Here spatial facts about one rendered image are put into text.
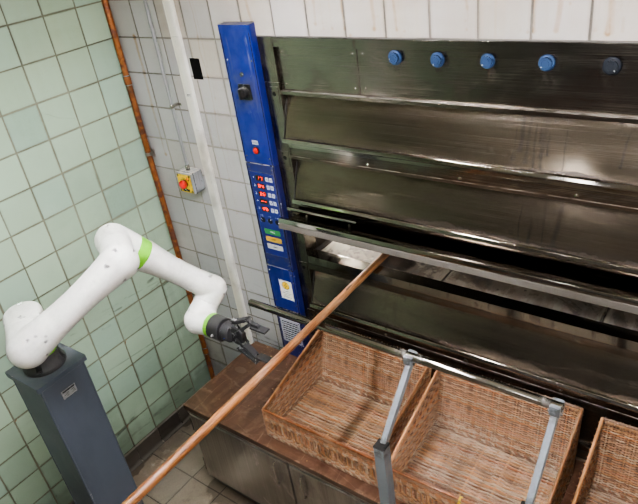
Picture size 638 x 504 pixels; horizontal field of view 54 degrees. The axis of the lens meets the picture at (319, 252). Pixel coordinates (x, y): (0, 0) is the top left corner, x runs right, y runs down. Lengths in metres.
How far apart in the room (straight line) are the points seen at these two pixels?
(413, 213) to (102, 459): 1.53
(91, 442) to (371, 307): 1.22
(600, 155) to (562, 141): 0.11
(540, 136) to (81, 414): 1.86
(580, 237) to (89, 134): 2.05
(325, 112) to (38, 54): 1.19
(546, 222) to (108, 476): 1.91
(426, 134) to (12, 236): 1.72
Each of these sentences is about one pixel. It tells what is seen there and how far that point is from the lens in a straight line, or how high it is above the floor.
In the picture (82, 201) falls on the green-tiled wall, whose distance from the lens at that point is 2.97.
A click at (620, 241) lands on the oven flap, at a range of 2.03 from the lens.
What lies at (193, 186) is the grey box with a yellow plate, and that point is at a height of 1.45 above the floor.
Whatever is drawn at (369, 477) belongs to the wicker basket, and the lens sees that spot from 2.49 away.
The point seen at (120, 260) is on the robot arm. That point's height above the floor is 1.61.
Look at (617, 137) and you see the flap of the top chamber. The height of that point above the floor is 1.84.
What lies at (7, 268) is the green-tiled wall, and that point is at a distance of 2.85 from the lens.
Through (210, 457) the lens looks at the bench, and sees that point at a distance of 3.18.
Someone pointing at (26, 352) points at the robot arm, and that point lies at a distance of 2.17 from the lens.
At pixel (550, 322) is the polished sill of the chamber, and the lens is 2.26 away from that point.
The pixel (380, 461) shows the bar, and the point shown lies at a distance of 2.16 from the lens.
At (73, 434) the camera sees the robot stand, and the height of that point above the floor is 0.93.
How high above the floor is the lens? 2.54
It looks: 30 degrees down
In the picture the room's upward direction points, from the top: 9 degrees counter-clockwise
